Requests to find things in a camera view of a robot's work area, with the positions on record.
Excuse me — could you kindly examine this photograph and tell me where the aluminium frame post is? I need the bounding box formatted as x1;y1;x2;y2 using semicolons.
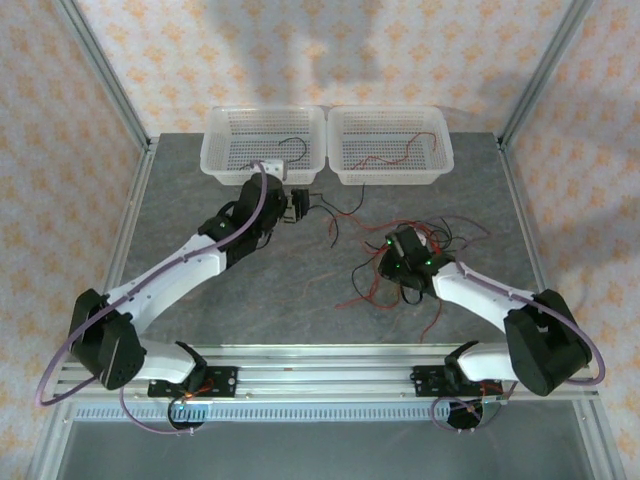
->
499;0;594;149
52;0;154;151

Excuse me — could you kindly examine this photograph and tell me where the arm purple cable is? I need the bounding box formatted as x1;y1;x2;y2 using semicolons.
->
35;160;266;437
430;214;609;435

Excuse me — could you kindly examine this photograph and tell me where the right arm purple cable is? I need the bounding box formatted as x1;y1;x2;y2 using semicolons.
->
430;214;609;435

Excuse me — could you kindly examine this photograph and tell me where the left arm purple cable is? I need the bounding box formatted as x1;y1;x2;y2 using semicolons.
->
35;160;266;437

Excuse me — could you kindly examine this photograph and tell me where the grey slotted cable duct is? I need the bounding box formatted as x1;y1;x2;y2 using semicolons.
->
74;404;451;422

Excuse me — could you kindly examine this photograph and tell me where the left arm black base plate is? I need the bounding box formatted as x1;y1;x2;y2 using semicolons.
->
148;367;239;399

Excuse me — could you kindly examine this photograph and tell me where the aluminium mounting rail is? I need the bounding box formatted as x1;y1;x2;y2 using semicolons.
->
54;344;599;401

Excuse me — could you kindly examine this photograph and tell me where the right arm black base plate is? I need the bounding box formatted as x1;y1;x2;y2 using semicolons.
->
412;364;504;399

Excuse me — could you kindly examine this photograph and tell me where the white perforated plastic basket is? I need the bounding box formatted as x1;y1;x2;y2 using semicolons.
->
199;104;329;187
325;104;455;187

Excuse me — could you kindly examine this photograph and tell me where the aluminium table side rail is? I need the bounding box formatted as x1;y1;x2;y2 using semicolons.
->
497;134;551;296
79;135;161;361

